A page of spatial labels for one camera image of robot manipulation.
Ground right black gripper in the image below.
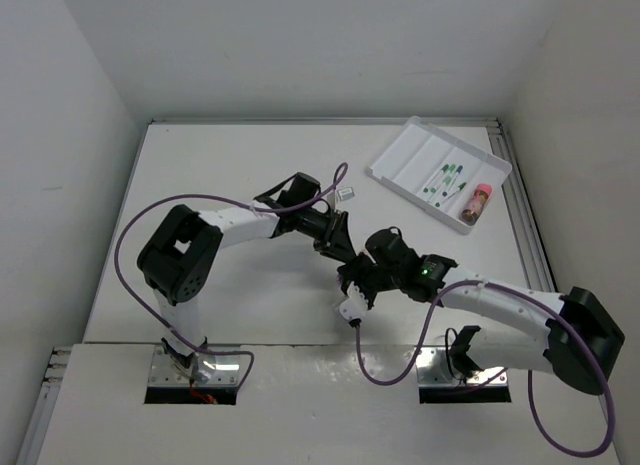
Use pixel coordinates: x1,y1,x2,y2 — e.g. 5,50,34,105
337,252,402,311

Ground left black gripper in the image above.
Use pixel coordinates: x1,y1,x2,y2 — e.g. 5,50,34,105
294,204,356,263

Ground pink capped clear tube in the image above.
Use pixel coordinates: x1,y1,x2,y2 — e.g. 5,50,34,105
460,183,493,226

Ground blue capped white pen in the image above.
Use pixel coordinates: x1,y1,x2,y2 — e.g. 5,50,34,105
442,165,463,195

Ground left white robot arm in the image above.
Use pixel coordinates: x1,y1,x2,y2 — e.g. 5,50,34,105
137,172,356,371

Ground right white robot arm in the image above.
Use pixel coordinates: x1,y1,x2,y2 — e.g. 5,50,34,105
338,228,625,395

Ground white divided tray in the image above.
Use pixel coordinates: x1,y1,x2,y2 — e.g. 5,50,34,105
365,117,512,235

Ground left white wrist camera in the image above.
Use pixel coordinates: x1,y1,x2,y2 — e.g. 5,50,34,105
335,187,355,202

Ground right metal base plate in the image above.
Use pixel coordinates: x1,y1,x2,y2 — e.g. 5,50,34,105
415,346,508,390

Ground metal base plate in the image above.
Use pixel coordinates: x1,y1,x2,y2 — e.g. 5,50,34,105
148,345,241,388
415,346,508,390

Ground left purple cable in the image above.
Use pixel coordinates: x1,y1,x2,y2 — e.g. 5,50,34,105
113,162,350,384

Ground purple cable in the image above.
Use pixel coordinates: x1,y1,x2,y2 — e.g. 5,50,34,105
349,279,616,459
113,162,350,384

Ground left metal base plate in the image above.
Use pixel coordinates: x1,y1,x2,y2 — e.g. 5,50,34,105
148,345,241,388

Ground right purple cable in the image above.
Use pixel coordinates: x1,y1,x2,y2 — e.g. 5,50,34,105
349,279,616,459

